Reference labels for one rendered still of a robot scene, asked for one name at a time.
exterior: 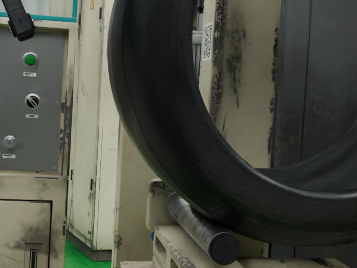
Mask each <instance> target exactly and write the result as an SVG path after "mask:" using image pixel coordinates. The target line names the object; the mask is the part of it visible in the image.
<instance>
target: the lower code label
mask: <svg viewBox="0 0 357 268"><path fill-rule="evenodd" d="M212 31H213V21H212V22H209V23H207V24H205V27H204V37H203V55H202V61H207V60H210V59H211V41H212Z"/></svg>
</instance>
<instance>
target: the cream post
mask: <svg viewBox="0 0 357 268"><path fill-rule="evenodd" d="M280 11H281V0H205V3H204V13H203V30H202V48H201V70H200V83H199V90H200V93H201V96H202V99H203V102H204V104H205V106H206V108H207V111H208V113H209V115H210V117H211V118H212V120H213V122H214V124H215V126H216V127H217V129H218V130H219V132H220V133H221V134H222V136H223V137H224V138H225V140H226V141H227V142H228V143H229V145H230V146H231V147H232V148H233V149H234V150H235V151H236V152H237V153H238V154H239V155H240V156H241V157H242V158H243V159H244V160H245V161H246V162H248V163H249V164H250V165H251V166H253V167H254V168H270V157H271V141H272V132H273V116H274V100H275V84H276V68H277V52H278V36H279V20H280ZM212 21H213V24H212V41H211V59H210V60H207V61H202V55H203V37H204V27H205V24H207V23H209V22H212ZM232 234H233V235H234V236H235V237H236V238H237V239H238V241H239V243H240V246H241V251H240V254H239V257H264V253H265V242H261V241H257V240H254V239H251V238H248V237H245V236H242V235H240V234H238V233H232Z"/></svg>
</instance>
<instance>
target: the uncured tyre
mask: <svg viewBox="0 0 357 268"><path fill-rule="evenodd" d="M197 2H198V0H114V3H113V7H112V12H111V15H110V21H109V28H108V39H107V63H108V74H109V81H110V87H111V90H112V94H113V99H114V102H115V106H116V109H117V112H118V114H119V117H120V119H121V122H122V124H123V127H124V129H125V131H126V133H127V135H128V137H129V139H130V140H131V142H132V144H133V145H134V147H135V148H136V150H137V152H138V153H139V154H140V156H141V157H142V159H143V160H144V161H145V163H146V164H147V165H148V166H149V167H150V168H151V170H152V171H153V172H154V173H155V174H156V175H157V177H159V178H160V179H161V180H162V181H163V182H164V183H165V184H166V185H167V186H169V187H170V188H171V189H172V190H173V191H174V192H176V193H177V194H178V195H179V196H180V197H182V198H183V199H184V200H185V201H186V202H188V203H189V204H190V205H191V206H192V207H194V208H195V209H196V210H197V211H199V212H200V213H202V214H203V215H204V216H206V217H207V218H209V219H211V220H212V221H214V222H216V223H217V224H219V225H221V226H223V227H225V228H227V229H229V230H231V231H233V232H235V233H238V234H240V235H242V236H245V237H248V238H251V239H254V240H257V241H261V242H265V243H269V244H273V245H279V246H286V247H299V248H317V247H330V246H339V245H346V244H351V243H355V242H357V114H356V115H355V117H354V119H353V120H352V122H351V123H350V124H349V126H348V127H347V128H346V129H345V131H344V132H343V133H342V134H341V135H340V136H339V137H338V138H337V139H336V140H335V141H334V142H333V143H332V144H330V145H329V146H328V147H326V148H325V149H324V150H322V151H321V152H319V153H318V154H316V155H314V156H312V157H310V158H308V159H306V160H304V161H301V162H298V163H295V164H292V165H288V166H282V167H275V168H254V167H253V166H251V165H250V164H249V163H248V162H246V161H245V160H244V159H243V158H242V157H241V156H240V155H239V154H238V153H237V152H236V151H235V150H234V149H233V148H232V147H231V146H230V145H229V143H228V142H227V141H226V140H225V138H224V137H223V136H222V134H221V133H220V132H219V130H218V129H217V127H216V126H215V124H214V122H213V120H212V118H211V117H210V115H209V113H208V111H207V108H206V106H205V104H204V102H203V99H202V96H201V93H200V90H199V86H198V83H197V78H196V73H195V69H194V62H193V51H192V34H193V22H194V15H195V11H196V6H197Z"/></svg>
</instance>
